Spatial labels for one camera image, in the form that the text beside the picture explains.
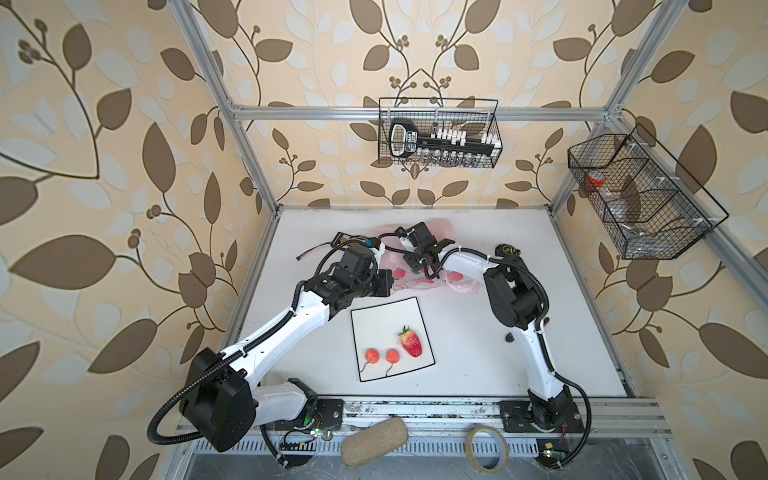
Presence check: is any pink plastic fruit-print bag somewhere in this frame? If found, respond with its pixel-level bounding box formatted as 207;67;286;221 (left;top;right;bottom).
379;218;481;294

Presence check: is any red fake strawberry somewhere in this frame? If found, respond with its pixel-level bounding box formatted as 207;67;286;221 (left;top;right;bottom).
398;327;423;358

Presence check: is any small red fake cherry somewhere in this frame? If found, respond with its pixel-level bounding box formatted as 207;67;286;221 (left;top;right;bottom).
385;349;401;376

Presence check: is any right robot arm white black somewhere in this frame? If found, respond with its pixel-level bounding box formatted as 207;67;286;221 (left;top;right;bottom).
390;222;593;470

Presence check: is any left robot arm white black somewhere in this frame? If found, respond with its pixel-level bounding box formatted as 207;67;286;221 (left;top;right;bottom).
147;237;394;452

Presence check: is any white mat with black border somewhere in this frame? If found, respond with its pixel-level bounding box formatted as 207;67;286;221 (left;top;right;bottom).
351;297;436;383

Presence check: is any black tape measure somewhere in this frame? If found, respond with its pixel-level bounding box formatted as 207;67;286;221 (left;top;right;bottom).
495;243;521;258

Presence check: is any black tool set in basket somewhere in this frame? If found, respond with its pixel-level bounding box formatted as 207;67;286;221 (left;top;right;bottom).
385;118;502;161

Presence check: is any beige sponge block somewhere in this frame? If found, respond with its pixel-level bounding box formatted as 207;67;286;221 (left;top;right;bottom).
341;417;409;468

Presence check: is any red-capped item in basket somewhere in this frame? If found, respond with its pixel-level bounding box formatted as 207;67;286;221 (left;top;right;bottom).
585;170;606;190

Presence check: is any clear tape roll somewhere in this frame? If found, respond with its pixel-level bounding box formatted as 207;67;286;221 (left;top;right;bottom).
464;425;510;474

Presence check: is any back black wire basket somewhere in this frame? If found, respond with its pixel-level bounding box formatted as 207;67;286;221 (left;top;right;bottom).
378;96;503;169

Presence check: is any black wire basket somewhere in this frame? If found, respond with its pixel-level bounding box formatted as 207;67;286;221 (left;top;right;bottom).
567;124;729;260
378;96;503;169

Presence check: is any right black wire basket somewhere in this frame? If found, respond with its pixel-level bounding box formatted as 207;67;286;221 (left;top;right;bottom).
567;124;729;260

